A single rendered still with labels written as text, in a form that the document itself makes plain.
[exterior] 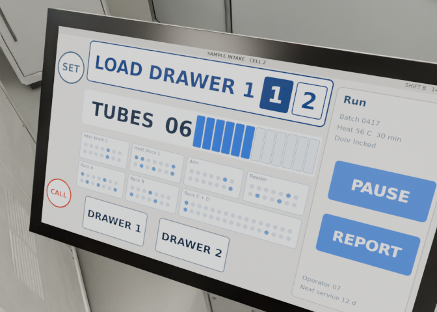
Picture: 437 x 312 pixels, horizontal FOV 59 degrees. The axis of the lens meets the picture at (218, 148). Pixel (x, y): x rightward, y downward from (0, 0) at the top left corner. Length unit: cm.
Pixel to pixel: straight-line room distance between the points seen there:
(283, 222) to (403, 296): 14
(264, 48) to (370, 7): 77
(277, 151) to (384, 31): 79
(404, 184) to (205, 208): 22
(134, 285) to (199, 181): 117
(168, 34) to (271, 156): 19
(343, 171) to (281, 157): 7
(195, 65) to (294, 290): 28
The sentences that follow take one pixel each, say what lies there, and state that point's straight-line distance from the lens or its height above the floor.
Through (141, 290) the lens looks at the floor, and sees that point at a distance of 159.
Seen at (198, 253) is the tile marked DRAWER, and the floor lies 100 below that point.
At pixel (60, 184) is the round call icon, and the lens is 57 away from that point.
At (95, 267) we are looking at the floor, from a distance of 169.
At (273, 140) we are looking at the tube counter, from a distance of 44.
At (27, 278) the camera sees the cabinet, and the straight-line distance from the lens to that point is 106.
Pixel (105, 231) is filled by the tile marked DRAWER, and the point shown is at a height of 99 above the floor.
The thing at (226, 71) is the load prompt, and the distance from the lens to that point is 45.
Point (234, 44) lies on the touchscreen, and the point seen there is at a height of 119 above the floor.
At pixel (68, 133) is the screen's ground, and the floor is 108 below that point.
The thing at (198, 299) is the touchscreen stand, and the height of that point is 3.
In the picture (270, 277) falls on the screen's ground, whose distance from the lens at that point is 48.
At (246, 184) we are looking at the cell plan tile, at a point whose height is 107.
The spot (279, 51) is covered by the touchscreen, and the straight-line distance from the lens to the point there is 43.
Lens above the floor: 144
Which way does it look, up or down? 49 degrees down
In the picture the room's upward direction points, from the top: 6 degrees counter-clockwise
